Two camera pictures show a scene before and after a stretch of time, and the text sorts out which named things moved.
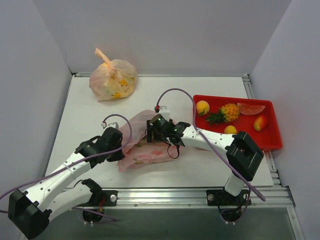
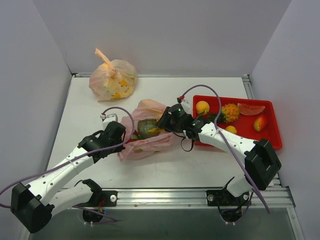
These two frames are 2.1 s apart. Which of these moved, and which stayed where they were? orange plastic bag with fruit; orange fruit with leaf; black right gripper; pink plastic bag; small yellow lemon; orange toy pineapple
Moved: black right gripper; pink plastic bag
Stayed: orange plastic bag with fruit; orange fruit with leaf; orange toy pineapple; small yellow lemon
